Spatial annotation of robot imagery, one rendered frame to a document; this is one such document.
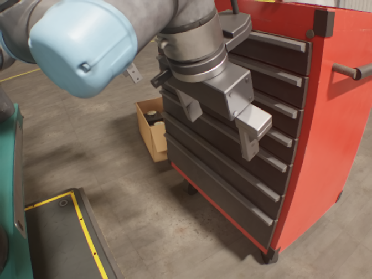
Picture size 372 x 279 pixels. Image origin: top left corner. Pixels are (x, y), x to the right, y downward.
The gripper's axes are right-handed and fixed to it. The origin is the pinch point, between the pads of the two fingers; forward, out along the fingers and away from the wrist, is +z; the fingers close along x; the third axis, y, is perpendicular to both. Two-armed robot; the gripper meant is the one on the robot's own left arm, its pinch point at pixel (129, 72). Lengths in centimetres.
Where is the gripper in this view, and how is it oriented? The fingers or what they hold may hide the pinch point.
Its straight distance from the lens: 76.7
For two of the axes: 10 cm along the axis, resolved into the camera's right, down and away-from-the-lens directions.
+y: 7.9, -6.0, 1.3
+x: -4.1, -3.5, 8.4
